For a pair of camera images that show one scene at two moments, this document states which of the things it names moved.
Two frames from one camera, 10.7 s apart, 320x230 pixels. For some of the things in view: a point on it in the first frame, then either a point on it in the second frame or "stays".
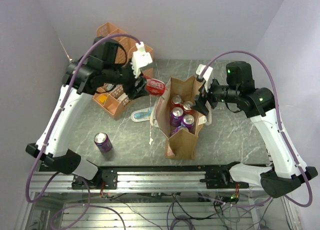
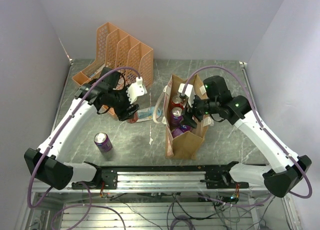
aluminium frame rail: (134, 181) stays
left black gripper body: (131, 89) to (119, 101)
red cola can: (155, 87) to (134, 119)
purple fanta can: (177, 116) stays
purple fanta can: (102, 141) stays
